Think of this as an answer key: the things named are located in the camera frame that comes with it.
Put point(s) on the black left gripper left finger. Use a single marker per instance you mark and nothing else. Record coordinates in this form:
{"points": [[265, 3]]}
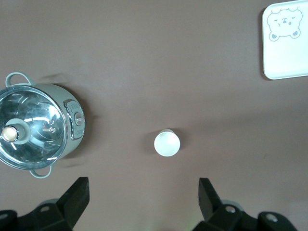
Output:
{"points": [[60, 211]]}

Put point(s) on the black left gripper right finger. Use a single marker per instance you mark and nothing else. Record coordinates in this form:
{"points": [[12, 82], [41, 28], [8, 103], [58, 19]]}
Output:
{"points": [[216, 216]]}

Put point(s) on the white IKEA cup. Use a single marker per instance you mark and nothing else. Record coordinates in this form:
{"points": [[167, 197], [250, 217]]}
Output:
{"points": [[167, 144]]}

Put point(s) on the white tray with bear print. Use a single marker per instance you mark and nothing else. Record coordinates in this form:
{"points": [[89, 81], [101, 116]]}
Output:
{"points": [[288, 57]]}

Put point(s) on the sage green electric pot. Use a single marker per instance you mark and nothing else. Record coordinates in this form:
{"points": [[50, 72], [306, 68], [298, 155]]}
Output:
{"points": [[77, 119]]}

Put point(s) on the glass pot lid with knob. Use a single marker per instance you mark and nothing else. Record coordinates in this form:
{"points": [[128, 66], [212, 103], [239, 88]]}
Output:
{"points": [[36, 113]]}

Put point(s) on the brown table mat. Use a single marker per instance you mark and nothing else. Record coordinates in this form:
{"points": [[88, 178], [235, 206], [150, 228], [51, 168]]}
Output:
{"points": [[144, 60]]}

